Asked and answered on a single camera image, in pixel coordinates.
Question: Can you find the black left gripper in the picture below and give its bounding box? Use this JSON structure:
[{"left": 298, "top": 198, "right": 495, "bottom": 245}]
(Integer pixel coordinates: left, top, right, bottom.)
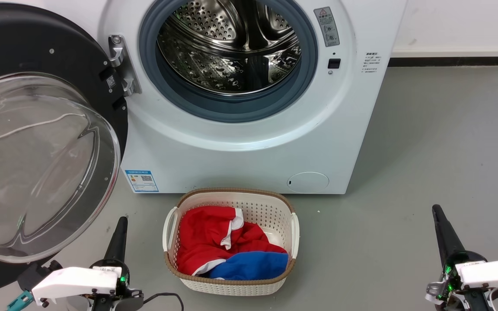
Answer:
[{"left": 87, "top": 216, "right": 144, "bottom": 311}]

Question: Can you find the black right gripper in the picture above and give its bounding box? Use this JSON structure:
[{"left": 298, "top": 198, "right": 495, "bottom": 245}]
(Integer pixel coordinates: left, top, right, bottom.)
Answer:
[{"left": 426, "top": 204, "right": 498, "bottom": 311}]

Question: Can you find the black round glass washer door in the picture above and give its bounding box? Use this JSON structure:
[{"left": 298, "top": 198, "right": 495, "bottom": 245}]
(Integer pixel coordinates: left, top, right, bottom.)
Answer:
[{"left": 0, "top": 2, "right": 129, "bottom": 297}]

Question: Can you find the white front-load washing machine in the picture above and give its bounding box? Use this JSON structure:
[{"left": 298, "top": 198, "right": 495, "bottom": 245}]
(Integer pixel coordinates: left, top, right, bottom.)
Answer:
[{"left": 41, "top": 0, "right": 407, "bottom": 195}]

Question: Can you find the metal door hinge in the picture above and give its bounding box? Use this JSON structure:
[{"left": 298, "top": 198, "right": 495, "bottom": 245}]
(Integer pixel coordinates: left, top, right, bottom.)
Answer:
[{"left": 108, "top": 35, "right": 142, "bottom": 98}]

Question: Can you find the blue energy label sticker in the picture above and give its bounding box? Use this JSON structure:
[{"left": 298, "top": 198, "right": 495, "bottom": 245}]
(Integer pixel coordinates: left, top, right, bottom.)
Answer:
[{"left": 124, "top": 170, "right": 160, "bottom": 193}]

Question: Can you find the red and white garment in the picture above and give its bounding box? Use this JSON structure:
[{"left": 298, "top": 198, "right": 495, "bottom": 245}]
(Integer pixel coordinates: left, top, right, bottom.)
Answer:
[{"left": 176, "top": 206, "right": 288, "bottom": 277}]

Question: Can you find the blue garment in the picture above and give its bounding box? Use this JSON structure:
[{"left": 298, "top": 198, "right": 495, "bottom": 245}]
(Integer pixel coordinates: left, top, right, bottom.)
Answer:
[{"left": 209, "top": 251, "right": 289, "bottom": 280}]

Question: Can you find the white perforated laundry basket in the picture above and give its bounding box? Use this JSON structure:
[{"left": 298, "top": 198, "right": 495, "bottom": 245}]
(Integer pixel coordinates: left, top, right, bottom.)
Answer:
[{"left": 163, "top": 188, "right": 300, "bottom": 296}]

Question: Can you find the round white filter cover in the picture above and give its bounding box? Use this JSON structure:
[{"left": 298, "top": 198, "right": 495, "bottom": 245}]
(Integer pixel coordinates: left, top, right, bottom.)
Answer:
[{"left": 287, "top": 172, "right": 330, "bottom": 194}]

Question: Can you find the perforated steel washer drum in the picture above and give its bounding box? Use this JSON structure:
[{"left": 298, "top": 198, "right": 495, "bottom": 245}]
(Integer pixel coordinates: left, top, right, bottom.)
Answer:
[{"left": 157, "top": 0, "right": 302, "bottom": 96}]

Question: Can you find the grey warning sticker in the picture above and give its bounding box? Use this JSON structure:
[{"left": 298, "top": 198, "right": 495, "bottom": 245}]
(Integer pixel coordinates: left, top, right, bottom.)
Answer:
[{"left": 314, "top": 6, "right": 341, "bottom": 48}]

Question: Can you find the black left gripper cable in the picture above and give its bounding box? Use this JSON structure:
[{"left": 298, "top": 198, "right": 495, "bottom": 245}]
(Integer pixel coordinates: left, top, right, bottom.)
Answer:
[{"left": 143, "top": 292, "right": 185, "bottom": 311}]

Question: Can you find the teal cable connector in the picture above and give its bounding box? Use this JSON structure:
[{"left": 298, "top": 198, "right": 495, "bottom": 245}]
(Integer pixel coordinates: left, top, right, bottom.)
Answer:
[{"left": 7, "top": 290, "right": 34, "bottom": 311}]

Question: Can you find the white floor cable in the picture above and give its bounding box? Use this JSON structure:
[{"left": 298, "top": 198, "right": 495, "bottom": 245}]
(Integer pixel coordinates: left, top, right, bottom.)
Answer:
[{"left": 0, "top": 113, "right": 90, "bottom": 146}]

